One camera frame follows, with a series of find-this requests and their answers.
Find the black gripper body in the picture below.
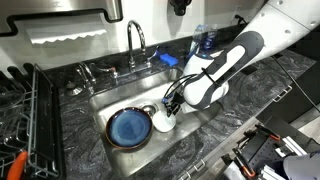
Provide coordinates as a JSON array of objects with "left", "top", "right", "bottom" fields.
[{"left": 161, "top": 92, "right": 184, "bottom": 116}]

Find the small white bowl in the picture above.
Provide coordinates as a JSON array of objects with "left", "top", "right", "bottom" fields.
[{"left": 152, "top": 111, "right": 176, "bottom": 133}]

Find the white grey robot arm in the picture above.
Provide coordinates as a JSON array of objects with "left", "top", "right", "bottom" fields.
[{"left": 162, "top": 0, "right": 320, "bottom": 116}]

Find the sink drain strainer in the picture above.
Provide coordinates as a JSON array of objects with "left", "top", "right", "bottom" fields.
[{"left": 141, "top": 105, "right": 158, "bottom": 117}]

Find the stainless steel sink basin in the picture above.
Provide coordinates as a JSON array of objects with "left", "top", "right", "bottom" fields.
[{"left": 89, "top": 68, "right": 222, "bottom": 177}]

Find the chrome sink stopper cap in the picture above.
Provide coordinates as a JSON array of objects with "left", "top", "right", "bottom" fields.
[{"left": 66, "top": 81, "right": 76, "bottom": 90}]

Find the blue sponge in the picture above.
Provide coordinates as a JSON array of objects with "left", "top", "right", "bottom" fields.
[{"left": 160, "top": 53, "right": 178, "bottom": 67}]

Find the blue ceramic plate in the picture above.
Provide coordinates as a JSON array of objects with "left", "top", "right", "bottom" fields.
[{"left": 105, "top": 107, "right": 153, "bottom": 150}]

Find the chrome gooseneck faucet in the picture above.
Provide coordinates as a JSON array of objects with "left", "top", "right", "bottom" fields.
[{"left": 89, "top": 20, "right": 160, "bottom": 79}]

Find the clear blue-label bottle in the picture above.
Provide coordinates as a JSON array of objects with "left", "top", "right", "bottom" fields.
[{"left": 203, "top": 24, "right": 217, "bottom": 51}]

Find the blue dish soap bottle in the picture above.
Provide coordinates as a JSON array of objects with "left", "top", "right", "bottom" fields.
[{"left": 188, "top": 24, "right": 203, "bottom": 58}]

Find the small chrome side faucet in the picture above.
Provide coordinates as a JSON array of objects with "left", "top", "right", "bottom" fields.
[{"left": 76, "top": 62, "right": 96, "bottom": 94}]

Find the black perforated equipment cart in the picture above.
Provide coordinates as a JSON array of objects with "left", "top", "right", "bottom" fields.
[{"left": 221, "top": 123, "right": 320, "bottom": 180}]

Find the steel paper towel dispenser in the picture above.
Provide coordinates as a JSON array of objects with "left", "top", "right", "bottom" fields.
[{"left": 0, "top": 0, "right": 123, "bottom": 37}]

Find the white paper towel sheet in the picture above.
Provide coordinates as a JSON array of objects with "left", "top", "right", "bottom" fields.
[{"left": 26, "top": 29, "right": 106, "bottom": 44}]

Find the lower cabinet drawer handle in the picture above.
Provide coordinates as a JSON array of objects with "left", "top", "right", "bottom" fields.
[{"left": 178, "top": 159, "right": 206, "bottom": 180}]

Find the cabinet drawer handle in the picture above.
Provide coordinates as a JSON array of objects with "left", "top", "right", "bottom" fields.
[
  {"left": 273, "top": 85, "right": 292, "bottom": 102},
  {"left": 178, "top": 159, "right": 206, "bottom": 180}
]

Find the black clamp with orange handle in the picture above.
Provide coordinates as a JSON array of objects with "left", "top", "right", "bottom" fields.
[{"left": 233, "top": 148, "right": 256, "bottom": 179}]

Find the black wall soap dispenser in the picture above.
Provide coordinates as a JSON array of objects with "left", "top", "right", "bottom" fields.
[{"left": 169, "top": 0, "right": 192, "bottom": 16}]

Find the wire dish drying rack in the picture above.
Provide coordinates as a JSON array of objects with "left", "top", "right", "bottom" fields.
[{"left": 0, "top": 63, "right": 66, "bottom": 180}]

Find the orange handled utensil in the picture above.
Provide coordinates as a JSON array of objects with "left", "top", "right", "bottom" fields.
[{"left": 6, "top": 151, "right": 28, "bottom": 180}]

